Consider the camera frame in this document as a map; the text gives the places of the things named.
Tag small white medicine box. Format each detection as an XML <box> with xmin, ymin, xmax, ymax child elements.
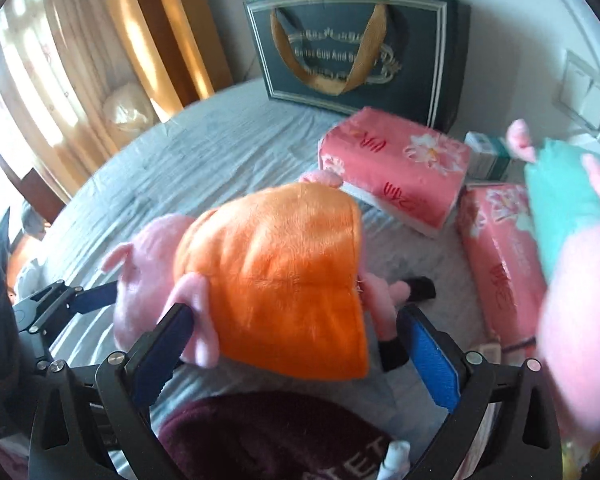
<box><xmin>464</xmin><ymin>131</ymin><xmax>512</xmax><ymax>181</ymax></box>

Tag maroon knit hat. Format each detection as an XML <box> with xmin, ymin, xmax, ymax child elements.
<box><xmin>158</xmin><ymin>391</ymin><xmax>392</xmax><ymax>479</ymax></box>

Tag pink tissue pack by bag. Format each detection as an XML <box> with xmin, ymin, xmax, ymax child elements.
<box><xmin>317</xmin><ymin>107</ymin><xmax>470</xmax><ymax>238</ymax></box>

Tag black gift bag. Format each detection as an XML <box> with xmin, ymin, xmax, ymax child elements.
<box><xmin>245</xmin><ymin>0</ymin><xmax>471</xmax><ymax>132</ymax></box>

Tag pink pig plush orange dress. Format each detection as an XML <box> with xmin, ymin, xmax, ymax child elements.
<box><xmin>102</xmin><ymin>170</ymin><xmax>413</xmax><ymax>382</ymax></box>

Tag white wall socket panel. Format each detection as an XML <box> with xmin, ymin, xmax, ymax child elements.
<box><xmin>556</xmin><ymin>51</ymin><xmax>600</xmax><ymax>142</ymax></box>

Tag pink pig plush teal dress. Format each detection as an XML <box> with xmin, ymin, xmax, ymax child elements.
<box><xmin>506</xmin><ymin>119</ymin><xmax>600</xmax><ymax>445</ymax></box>

